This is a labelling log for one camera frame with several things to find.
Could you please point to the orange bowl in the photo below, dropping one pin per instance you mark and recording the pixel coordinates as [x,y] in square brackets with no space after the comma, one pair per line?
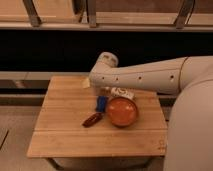
[122,112]

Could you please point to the wooden table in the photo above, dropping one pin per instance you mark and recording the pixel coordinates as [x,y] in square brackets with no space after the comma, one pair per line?
[59,131]

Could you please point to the dark red oblong object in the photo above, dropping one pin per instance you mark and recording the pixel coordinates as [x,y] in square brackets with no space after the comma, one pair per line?
[93,119]

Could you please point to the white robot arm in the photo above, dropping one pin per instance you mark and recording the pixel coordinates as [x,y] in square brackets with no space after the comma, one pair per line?
[189,145]

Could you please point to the wooden shelf frame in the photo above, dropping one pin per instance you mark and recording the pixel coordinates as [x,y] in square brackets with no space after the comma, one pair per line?
[108,15]

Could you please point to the white labelled packet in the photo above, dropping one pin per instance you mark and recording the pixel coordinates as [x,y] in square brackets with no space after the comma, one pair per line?
[120,92]

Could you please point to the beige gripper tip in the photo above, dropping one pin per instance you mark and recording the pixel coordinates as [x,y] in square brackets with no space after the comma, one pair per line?
[86,83]

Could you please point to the blue rectangular block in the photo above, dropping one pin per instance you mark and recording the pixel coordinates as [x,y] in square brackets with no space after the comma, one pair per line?
[101,103]

